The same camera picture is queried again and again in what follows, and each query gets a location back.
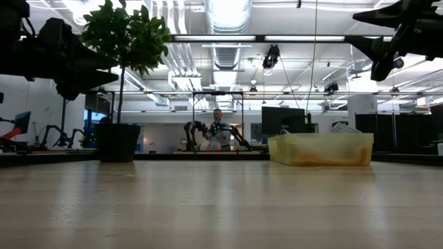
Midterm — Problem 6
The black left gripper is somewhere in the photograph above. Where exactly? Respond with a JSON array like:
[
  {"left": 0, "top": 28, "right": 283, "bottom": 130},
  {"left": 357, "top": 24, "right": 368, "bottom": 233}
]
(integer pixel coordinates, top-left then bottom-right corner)
[{"left": 0, "top": 17, "right": 119, "bottom": 101}]

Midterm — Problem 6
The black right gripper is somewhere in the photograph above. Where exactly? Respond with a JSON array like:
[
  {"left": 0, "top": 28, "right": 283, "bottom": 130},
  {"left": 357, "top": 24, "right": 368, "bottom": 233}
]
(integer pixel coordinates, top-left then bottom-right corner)
[{"left": 345, "top": 0, "right": 443, "bottom": 82}]

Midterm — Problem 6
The black overhead crossbar with lights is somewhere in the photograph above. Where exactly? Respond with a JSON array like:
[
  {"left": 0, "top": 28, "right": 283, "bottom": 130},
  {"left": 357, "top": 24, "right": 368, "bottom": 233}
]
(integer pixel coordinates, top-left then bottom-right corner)
[{"left": 169, "top": 33, "right": 394, "bottom": 44}]

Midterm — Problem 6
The yellow translucent plastic bin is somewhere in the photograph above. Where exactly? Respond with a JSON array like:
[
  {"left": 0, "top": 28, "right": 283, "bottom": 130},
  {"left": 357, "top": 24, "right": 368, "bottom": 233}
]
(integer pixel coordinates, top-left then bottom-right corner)
[{"left": 266, "top": 132, "right": 374, "bottom": 167}]

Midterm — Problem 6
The black room divider panel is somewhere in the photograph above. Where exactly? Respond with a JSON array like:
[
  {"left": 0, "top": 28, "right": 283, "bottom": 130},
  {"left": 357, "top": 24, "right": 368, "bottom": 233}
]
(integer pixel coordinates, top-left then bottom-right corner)
[{"left": 355, "top": 112, "right": 443, "bottom": 155}]

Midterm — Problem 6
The large black monitor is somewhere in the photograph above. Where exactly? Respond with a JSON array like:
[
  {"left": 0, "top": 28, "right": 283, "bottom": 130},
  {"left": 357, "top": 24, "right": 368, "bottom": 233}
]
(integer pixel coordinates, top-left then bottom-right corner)
[{"left": 261, "top": 106, "right": 309, "bottom": 136}]

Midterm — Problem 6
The orange microfiber towel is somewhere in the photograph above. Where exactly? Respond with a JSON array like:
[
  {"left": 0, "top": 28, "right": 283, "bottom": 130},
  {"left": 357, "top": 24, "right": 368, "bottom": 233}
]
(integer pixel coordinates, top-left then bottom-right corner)
[{"left": 293, "top": 145, "right": 370, "bottom": 166}]

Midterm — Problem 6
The red angled bar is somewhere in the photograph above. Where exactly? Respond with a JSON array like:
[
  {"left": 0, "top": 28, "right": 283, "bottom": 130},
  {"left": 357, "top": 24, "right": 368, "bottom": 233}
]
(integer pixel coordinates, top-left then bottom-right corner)
[{"left": 0, "top": 126, "right": 22, "bottom": 142}]

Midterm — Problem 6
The silver spiral ventilation duct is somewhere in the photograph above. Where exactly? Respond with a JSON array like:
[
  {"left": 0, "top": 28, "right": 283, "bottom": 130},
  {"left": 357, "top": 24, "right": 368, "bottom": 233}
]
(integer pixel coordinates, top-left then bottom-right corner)
[{"left": 206, "top": 0, "right": 253, "bottom": 70}]

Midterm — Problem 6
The grey microfiber towel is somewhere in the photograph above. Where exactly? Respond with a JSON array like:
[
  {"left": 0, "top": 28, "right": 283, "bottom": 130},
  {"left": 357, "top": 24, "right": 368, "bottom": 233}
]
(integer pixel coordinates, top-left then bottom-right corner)
[{"left": 279, "top": 122, "right": 363, "bottom": 136}]

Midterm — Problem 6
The black plant pot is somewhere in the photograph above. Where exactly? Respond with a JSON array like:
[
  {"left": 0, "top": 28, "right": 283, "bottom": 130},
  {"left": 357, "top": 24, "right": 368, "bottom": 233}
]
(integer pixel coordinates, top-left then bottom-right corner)
[{"left": 96, "top": 122, "right": 142, "bottom": 163}]

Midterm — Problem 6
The small tilted monitor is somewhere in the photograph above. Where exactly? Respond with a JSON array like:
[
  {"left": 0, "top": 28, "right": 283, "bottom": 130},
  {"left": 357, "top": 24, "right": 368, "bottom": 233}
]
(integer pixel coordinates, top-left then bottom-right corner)
[{"left": 13, "top": 111, "right": 32, "bottom": 135}]

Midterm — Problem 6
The green leafy plant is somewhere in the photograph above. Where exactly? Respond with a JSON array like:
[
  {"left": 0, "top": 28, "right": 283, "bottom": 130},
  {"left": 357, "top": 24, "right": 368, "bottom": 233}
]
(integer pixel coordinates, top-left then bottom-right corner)
[{"left": 79, "top": 0, "right": 172, "bottom": 125}]

